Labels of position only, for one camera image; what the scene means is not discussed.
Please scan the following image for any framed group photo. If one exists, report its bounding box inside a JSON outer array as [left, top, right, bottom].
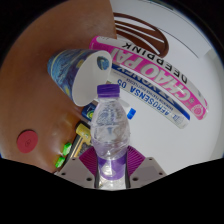
[[66, 134, 93, 166]]

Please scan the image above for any white door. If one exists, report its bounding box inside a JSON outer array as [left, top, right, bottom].
[[166, 6, 214, 59]]

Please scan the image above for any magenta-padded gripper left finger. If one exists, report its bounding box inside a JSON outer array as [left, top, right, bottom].
[[54, 146, 100, 189]]

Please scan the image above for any brown wooden chair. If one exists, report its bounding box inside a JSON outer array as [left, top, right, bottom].
[[112, 12, 170, 58]]

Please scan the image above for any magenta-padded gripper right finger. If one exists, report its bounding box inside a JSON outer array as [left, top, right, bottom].
[[124, 145, 167, 190]]

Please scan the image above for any flat round red coaster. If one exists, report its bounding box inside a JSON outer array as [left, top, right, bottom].
[[16, 129, 39, 154]]

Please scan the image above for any blue patterned mug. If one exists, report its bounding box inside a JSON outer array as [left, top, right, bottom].
[[46, 48, 114, 107]]

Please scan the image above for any dark blue pump bottle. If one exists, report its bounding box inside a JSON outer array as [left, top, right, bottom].
[[81, 101, 99, 122]]

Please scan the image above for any clear purple-capped water bottle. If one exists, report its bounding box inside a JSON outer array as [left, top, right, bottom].
[[90, 83, 131, 190]]

